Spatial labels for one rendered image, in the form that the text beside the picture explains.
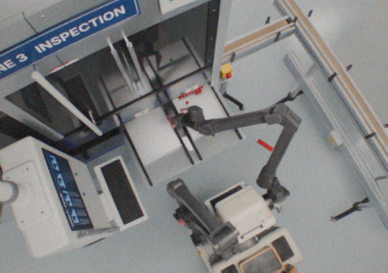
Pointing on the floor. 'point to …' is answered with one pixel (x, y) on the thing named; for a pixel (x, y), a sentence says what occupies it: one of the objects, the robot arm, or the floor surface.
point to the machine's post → (225, 1)
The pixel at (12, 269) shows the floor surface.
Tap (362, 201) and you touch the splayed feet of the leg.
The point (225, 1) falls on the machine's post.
